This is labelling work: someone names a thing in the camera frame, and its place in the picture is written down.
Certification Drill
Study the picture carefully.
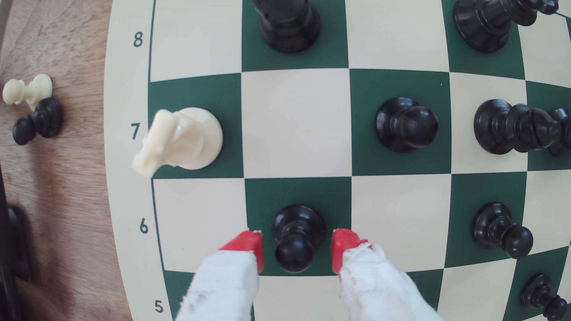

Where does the black bishop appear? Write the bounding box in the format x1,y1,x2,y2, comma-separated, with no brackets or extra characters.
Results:
474,99,563,156

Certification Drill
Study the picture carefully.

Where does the white pawn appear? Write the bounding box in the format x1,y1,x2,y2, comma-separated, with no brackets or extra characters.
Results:
2,73,53,110

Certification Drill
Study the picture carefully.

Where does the white knight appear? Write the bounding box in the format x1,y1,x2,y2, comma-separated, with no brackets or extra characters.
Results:
131,107,224,178

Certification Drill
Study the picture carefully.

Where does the black pawn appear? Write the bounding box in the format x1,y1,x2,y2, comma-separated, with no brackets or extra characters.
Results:
272,204,327,273
375,97,439,153
520,273,568,321
12,97,64,146
472,202,534,259

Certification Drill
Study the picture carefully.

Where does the black queen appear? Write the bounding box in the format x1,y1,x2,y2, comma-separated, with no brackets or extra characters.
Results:
454,0,559,54

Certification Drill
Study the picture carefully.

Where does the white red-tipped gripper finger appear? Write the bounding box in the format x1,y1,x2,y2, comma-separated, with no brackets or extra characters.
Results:
331,228,443,321
176,229,264,321

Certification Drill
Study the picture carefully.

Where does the black rook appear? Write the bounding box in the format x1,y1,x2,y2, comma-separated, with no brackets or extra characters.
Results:
253,0,322,54

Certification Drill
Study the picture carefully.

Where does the green cream chess board mat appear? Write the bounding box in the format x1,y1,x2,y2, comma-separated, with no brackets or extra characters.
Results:
103,0,571,321

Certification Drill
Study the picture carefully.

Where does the black blurry object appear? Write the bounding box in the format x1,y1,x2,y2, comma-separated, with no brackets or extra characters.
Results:
0,165,34,321

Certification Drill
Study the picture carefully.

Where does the black knight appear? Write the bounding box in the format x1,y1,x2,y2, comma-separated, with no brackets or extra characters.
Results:
548,107,571,158

